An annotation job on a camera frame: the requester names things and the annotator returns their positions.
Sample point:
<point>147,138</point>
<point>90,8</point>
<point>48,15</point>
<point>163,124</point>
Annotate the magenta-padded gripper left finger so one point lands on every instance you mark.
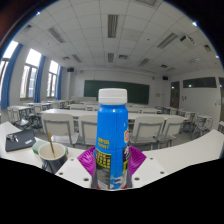
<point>75,170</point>

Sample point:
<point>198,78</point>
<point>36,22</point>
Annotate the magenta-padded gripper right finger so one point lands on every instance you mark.
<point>146,170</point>

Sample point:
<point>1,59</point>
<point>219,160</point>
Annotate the blue white-capped drink bottle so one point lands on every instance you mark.
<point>112,133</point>

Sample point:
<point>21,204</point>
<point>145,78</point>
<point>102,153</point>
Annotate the navy blue mug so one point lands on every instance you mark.
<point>53,161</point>

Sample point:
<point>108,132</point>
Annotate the thin stick in mug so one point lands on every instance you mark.
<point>51,143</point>

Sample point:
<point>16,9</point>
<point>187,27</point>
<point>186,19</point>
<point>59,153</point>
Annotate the group of classroom chairs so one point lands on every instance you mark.
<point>146,128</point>

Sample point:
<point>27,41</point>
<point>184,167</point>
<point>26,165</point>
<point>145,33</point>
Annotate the black flat mat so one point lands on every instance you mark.
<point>21,141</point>

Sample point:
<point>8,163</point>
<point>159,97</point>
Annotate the bunch of keys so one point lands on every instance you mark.
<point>12,137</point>

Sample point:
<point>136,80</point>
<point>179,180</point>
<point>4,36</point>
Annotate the dark classroom door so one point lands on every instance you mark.
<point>175,95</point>

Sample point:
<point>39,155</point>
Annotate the dark green blackboard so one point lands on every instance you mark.
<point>116,90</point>

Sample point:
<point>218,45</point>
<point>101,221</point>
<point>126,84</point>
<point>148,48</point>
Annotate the blue window curtain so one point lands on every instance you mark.
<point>39,79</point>
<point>59,83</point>
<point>10,78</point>

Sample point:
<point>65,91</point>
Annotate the ceiling projector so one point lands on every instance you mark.
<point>187,39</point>

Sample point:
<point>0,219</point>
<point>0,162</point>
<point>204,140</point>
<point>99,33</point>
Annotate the group of ceiling lights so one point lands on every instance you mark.
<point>112,25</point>

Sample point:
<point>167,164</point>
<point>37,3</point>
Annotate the black wall speaker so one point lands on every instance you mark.
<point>70,69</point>
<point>165,78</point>

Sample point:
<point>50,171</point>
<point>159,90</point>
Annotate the dark wide wall window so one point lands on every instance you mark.
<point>200,82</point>

